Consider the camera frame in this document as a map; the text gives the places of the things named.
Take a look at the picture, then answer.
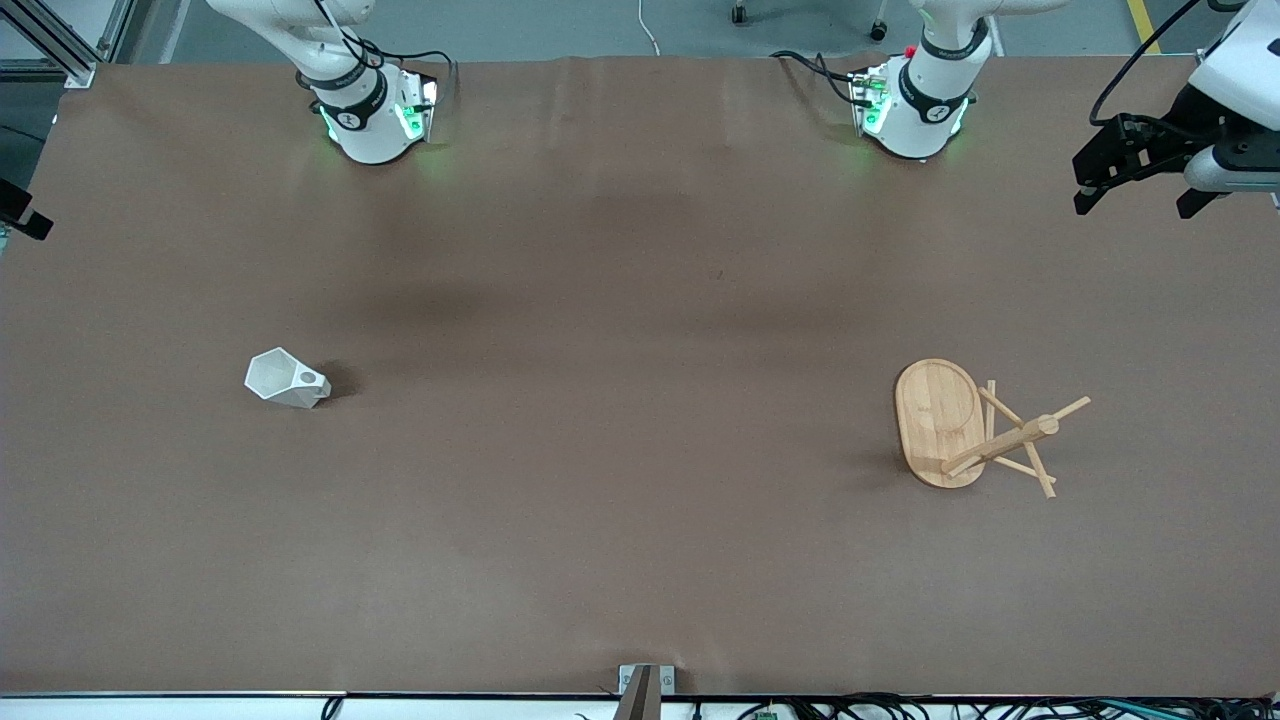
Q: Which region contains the black arm base cable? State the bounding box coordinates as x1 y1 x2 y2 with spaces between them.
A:
318 0 459 103
770 48 873 107

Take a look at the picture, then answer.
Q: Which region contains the grey metal camera mount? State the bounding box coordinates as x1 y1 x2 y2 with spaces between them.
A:
618 664 677 720

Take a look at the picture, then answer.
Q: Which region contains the black cable bundle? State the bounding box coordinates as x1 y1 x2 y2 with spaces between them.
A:
690 694 1280 720

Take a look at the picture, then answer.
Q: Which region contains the black left arm base cable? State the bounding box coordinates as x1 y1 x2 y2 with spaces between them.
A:
770 48 873 107

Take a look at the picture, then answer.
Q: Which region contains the white faceted cup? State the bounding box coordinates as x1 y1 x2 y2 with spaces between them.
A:
244 346 332 410

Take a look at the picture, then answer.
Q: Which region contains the black right arm base cable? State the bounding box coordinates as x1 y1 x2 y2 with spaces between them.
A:
318 0 459 103

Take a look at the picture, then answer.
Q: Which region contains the wooden cup rack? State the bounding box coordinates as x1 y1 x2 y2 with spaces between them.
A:
894 358 1092 500

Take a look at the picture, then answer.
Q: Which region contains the aluminium frame profile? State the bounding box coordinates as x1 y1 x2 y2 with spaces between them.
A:
0 0 137 87

